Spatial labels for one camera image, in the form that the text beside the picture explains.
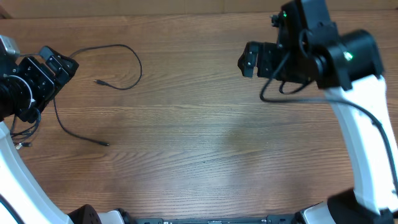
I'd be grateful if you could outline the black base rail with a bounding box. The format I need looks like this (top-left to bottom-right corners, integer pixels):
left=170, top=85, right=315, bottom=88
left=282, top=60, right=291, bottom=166
left=133, top=214, right=297, bottom=224

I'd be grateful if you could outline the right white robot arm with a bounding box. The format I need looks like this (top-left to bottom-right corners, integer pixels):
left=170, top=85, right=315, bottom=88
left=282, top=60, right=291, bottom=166
left=238, top=0, right=397, bottom=223

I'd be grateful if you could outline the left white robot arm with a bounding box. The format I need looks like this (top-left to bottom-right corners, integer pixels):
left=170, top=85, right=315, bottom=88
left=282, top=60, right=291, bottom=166
left=1, top=46, right=125, bottom=223

